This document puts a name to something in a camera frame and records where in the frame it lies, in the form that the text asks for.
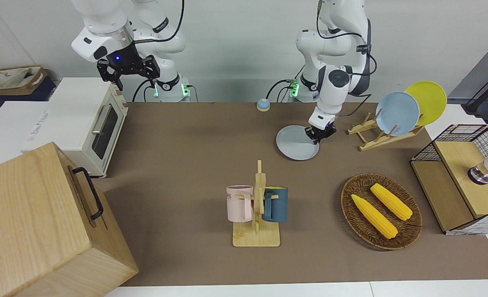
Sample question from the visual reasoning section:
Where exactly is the white toaster oven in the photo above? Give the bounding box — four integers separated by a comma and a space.
21, 78, 128, 179

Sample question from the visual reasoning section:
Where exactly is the wire grid shelf box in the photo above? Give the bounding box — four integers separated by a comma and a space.
410, 124, 488, 236

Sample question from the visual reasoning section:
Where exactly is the yellow corn cob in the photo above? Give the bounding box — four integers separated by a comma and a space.
370, 183, 413, 221
351, 194, 398, 240

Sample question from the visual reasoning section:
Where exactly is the yellow plate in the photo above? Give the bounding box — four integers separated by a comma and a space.
405, 81, 448, 127

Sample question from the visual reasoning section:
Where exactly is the black base cable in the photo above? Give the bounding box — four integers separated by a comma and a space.
132, 78, 154, 102
267, 78, 296, 103

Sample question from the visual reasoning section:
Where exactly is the gray plate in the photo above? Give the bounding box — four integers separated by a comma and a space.
276, 125, 320, 161

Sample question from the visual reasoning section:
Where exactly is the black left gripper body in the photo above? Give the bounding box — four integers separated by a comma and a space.
309, 121, 338, 135

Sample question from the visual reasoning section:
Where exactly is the dark teal mug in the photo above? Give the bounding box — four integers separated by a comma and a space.
263, 186, 289, 223

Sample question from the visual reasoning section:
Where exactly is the wooden mug tree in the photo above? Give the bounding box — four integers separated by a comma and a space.
232, 160, 281, 248

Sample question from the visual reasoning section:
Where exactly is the black camera stand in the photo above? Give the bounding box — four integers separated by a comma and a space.
466, 68, 488, 115

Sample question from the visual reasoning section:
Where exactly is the black cabinet handle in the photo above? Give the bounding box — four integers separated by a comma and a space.
72, 167, 104, 221

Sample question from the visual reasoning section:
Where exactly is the wooden plate rack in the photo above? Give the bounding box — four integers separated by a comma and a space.
346, 112, 425, 152

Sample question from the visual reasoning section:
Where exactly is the brown table mat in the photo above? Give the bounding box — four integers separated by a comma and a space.
103, 101, 488, 287

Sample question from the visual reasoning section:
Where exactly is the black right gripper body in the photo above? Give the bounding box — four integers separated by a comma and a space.
102, 41, 145, 71

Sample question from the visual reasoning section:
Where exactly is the wooden drawer cabinet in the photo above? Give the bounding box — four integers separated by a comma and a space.
0, 142, 139, 297

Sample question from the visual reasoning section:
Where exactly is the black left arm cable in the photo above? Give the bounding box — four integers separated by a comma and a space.
316, 0, 377, 99

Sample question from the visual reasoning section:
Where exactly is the dark blue crate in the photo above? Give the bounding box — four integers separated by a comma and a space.
0, 80, 57, 113

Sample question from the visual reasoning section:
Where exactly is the light blue plate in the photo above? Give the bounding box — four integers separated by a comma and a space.
375, 91, 420, 137

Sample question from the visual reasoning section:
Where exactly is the brown wicker basket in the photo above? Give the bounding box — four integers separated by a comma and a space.
341, 173, 423, 251

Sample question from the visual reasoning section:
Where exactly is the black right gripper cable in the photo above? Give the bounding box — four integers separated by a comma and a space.
134, 0, 185, 44

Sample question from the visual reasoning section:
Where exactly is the pink mug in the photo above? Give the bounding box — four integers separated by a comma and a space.
226, 185, 254, 222

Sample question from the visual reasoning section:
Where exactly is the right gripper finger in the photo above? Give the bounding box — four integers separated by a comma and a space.
97, 60, 124, 91
139, 57, 161, 82

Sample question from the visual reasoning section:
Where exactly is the brown paper bag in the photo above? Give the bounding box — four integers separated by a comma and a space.
0, 66, 49, 97

